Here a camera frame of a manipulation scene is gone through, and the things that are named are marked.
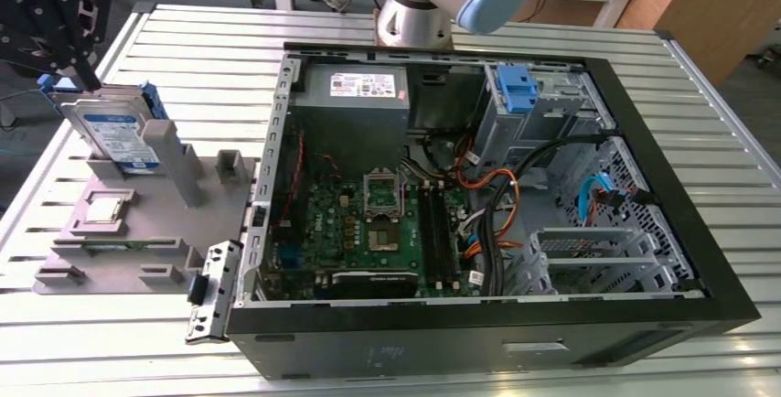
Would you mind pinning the grey power supply unit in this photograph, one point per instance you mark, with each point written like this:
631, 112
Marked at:
316, 90

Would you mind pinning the CPU socket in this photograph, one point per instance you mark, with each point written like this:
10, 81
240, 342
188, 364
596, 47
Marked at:
384, 238

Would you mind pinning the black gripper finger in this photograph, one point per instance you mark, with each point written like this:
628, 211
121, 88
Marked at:
24, 56
85, 26

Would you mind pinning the black open PC case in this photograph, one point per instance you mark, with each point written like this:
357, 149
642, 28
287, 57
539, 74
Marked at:
427, 346

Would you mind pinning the black RAM slot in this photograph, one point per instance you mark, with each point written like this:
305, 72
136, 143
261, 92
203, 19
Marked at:
446, 232
430, 232

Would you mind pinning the silver CPU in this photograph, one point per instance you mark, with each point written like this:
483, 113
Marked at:
104, 208

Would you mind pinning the hard disk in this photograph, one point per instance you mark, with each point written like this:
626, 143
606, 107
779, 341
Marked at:
109, 136

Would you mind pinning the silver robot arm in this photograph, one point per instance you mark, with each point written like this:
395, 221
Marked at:
415, 13

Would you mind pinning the silver disk bay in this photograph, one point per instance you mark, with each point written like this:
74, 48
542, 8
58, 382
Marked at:
664, 273

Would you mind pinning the black graphics card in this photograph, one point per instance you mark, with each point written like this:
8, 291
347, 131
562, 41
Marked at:
372, 280

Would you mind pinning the hinged metal slot bracket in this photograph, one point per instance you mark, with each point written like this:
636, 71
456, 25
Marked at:
220, 273

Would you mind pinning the brown wooden cabinet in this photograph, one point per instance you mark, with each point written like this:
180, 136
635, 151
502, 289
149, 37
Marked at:
719, 13

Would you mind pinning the grey parts rack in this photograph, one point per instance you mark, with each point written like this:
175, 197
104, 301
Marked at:
159, 232

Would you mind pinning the green motherboard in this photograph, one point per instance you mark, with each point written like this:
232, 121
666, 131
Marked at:
332, 241

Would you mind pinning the green RAM stick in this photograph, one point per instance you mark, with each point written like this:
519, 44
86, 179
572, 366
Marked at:
130, 245

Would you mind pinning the silver drive cage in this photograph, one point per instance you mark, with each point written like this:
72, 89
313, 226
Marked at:
567, 118

